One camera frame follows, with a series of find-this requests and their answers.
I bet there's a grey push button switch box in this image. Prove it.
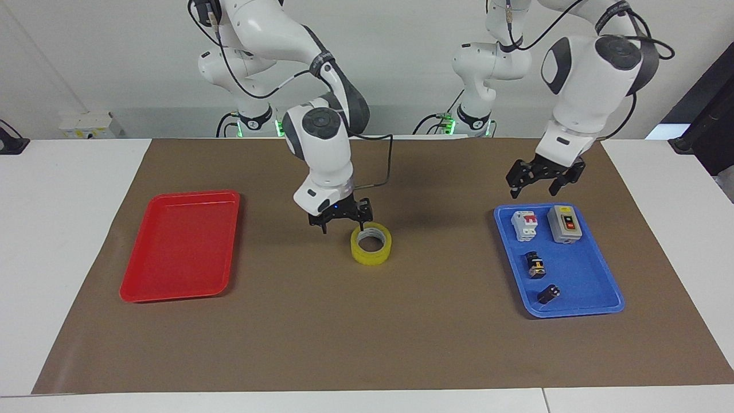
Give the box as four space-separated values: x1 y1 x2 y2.
546 205 584 245

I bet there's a yellow tape roll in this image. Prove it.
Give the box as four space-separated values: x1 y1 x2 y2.
350 222 393 267

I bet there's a white and red circuit breaker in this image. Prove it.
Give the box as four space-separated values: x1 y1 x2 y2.
511 210 539 243

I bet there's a black cable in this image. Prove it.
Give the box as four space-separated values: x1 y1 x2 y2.
188 0 322 99
216 111 240 139
486 0 676 141
347 133 395 190
412 89 466 136

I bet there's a white socket box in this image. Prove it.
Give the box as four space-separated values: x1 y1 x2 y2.
58 111 125 140

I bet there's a black and yellow small component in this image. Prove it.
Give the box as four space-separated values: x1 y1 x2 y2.
524 251 547 280

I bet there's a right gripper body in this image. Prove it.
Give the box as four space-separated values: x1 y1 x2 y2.
309 194 361 227

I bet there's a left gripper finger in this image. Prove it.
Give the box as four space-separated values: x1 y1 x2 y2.
549 160 587 197
505 159 537 200

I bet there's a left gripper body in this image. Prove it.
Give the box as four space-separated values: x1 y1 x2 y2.
529 154 575 180

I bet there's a black stand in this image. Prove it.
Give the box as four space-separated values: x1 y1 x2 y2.
667 42 734 177

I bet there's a blue plastic tray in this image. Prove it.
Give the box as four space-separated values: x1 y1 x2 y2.
494 202 626 319

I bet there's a red plastic tray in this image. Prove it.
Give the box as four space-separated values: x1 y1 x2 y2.
119 190 241 303

